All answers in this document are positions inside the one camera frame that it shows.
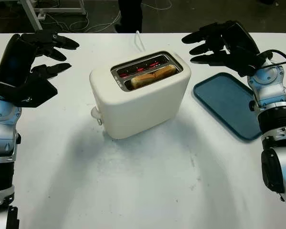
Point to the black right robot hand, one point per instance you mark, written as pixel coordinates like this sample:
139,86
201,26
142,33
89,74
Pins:
238,33

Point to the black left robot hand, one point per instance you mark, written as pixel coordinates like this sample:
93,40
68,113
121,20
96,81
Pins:
13,57

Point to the browned toast slice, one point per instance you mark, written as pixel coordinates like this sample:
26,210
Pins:
152,76

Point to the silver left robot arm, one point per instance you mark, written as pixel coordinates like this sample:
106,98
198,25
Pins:
2,138

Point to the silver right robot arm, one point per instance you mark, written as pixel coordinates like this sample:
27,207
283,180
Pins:
276,124

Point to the white toaster lever knob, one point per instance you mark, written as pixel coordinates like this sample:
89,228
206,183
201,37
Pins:
96,114

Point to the person in black trousers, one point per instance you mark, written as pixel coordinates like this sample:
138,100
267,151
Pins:
130,14

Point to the cream white two-slot toaster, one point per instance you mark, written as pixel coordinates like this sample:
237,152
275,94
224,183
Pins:
138,109

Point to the white power strip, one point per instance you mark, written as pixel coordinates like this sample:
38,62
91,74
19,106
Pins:
41,16

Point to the dark blue plastic tray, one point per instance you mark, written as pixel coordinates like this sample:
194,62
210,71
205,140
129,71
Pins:
224,105

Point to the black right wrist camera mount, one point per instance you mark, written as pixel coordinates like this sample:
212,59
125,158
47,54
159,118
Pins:
249,63

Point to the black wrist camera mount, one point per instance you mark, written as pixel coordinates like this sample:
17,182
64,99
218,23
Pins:
35,93
249,63

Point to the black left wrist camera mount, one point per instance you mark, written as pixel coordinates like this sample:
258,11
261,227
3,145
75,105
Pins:
35,93

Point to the white metal table frame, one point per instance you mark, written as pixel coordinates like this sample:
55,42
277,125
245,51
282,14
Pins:
59,7

